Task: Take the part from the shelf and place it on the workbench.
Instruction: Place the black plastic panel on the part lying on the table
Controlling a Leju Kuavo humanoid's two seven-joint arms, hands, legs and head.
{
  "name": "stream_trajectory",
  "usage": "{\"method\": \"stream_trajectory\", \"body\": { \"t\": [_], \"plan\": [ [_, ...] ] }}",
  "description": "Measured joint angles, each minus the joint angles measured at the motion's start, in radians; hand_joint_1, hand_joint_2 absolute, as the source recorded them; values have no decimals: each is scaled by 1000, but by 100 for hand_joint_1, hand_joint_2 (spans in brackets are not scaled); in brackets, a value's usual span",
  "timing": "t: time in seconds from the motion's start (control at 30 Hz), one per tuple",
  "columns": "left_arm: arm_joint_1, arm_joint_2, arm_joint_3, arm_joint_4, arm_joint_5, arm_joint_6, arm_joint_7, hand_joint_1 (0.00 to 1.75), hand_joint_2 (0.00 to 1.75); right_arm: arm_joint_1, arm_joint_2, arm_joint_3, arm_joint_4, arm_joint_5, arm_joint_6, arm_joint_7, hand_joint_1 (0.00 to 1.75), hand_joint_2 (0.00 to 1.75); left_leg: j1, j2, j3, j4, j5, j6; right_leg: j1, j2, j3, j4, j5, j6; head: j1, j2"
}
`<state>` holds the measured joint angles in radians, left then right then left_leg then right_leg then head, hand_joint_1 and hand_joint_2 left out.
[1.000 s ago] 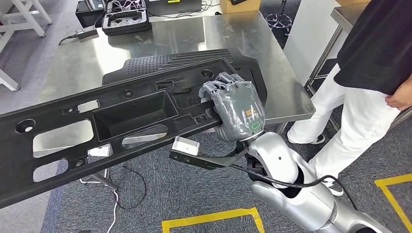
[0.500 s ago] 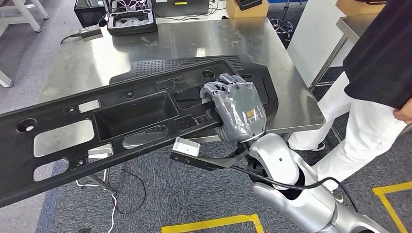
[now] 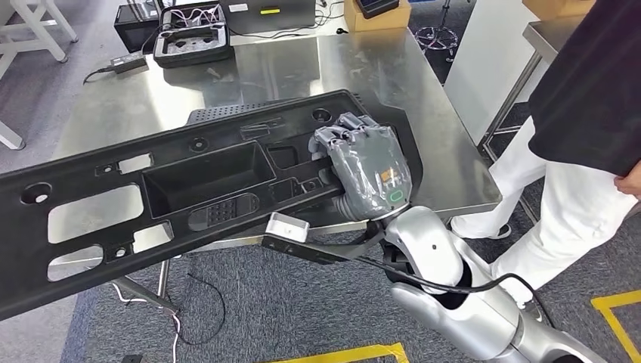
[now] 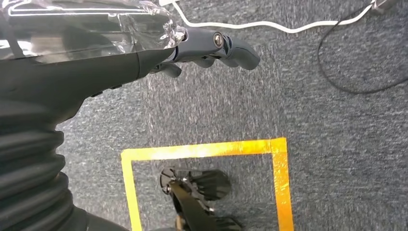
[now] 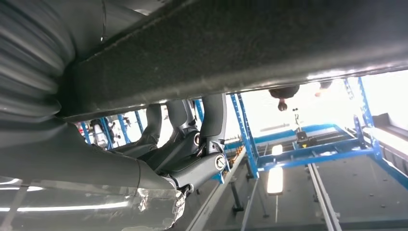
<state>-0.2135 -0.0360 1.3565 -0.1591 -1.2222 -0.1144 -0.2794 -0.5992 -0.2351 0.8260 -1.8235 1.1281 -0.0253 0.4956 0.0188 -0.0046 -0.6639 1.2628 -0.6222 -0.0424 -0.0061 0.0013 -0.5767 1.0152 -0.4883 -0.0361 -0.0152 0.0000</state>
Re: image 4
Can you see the yellow floor tape square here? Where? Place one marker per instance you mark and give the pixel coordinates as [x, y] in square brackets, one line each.
[204, 150]

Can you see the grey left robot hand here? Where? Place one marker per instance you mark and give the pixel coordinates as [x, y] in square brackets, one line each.
[79, 73]

